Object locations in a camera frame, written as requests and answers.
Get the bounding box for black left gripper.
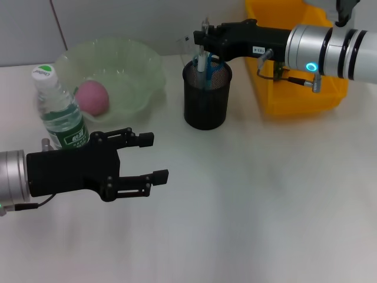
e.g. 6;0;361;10
25;127;170;203

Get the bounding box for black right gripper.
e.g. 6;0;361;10
193;18;293;63

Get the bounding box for blue scissors with sheath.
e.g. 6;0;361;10
191;51;220;90

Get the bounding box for transparent plastic ruler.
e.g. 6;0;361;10
176;34;201;69

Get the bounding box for silver ballpoint pen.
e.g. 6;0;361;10
196;17;211;90

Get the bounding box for pink peach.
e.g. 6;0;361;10
74;81;111;117

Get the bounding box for clear water bottle green label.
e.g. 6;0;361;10
31;62;91;152

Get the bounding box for black mesh pen holder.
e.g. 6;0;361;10
181;56;233;131

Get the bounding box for green glass fruit plate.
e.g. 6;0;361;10
54;36;166;125

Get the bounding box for yellow plastic bin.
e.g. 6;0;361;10
245;0;350;117

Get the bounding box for right gripper cable with connector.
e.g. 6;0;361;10
255;48;322;94

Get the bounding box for gripper cable with connector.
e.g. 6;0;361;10
0;137;57;218
255;48;322;94

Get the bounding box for left gripper cable with connector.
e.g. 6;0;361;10
0;137;57;218

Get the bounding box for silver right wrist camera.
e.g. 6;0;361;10
305;0;363;28

